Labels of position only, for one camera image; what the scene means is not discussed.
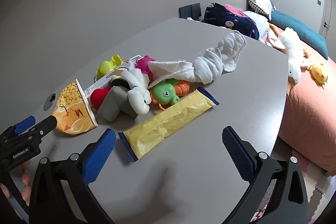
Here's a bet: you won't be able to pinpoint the pink plastic toy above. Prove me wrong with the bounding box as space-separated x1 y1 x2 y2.
135 55 158 83

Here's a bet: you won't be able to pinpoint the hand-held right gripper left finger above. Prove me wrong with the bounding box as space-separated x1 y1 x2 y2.
28 129 116 224

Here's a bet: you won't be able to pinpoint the navy printed blanket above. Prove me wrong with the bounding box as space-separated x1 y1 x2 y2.
203 3 260 41

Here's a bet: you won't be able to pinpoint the red oval plush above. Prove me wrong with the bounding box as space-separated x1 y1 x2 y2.
91 87 112 110

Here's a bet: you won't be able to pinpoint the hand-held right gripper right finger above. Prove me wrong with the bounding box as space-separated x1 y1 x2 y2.
222 126 309 224

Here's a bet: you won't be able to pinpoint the black wall socket panel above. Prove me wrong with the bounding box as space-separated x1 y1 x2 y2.
178 3 202 18

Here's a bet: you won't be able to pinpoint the orange snack carton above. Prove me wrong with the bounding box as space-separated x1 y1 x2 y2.
51 79 99 136

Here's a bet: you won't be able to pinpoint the yellow-green bear-shaped toy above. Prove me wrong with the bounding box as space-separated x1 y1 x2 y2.
110 55 124 67

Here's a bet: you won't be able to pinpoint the yellow duck plush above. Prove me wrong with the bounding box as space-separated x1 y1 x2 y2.
310 63 328 84

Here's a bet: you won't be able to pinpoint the white goose plush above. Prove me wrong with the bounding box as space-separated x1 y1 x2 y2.
278 27 311 86

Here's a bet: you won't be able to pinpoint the metal table grommet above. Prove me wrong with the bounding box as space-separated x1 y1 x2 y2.
43 93 57 111

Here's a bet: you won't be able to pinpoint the checked pillow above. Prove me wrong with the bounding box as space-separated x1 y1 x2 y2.
247 0 275 21

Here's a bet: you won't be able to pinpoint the yellow-green oval toy with ring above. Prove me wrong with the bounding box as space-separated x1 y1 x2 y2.
95 60 116 81

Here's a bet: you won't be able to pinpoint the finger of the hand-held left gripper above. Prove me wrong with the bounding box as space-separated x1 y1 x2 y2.
5 116 36 138
28 115 58 137

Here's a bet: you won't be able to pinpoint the green turtle toy orange shell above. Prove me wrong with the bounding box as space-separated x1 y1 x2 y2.
151 80 191 110

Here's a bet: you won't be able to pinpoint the pink cloth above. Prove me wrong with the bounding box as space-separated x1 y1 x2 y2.
224 4 256 24

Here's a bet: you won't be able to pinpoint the white thermometer box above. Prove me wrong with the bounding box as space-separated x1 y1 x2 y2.
83 55 143 104

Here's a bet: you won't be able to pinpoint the cream and grey plastic holder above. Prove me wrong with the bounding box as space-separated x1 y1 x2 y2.
98 68 138 122

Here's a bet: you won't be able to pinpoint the person's left hand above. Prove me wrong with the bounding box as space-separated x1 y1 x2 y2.
0 162 32 216

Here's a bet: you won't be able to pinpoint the teal cushion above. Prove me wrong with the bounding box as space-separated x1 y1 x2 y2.
270 9 328 60

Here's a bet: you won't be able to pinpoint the bed with pink sheet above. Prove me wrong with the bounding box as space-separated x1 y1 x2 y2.
262 25 336 174

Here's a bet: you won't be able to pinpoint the beige door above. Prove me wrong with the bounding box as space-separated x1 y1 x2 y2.
319 0 336 38

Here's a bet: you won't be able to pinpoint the white quilted cloth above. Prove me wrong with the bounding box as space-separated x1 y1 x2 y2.
243 11 271 42

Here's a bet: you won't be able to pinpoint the yellow snack packet blue ends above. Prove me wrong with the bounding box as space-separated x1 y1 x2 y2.
118 87 219 162

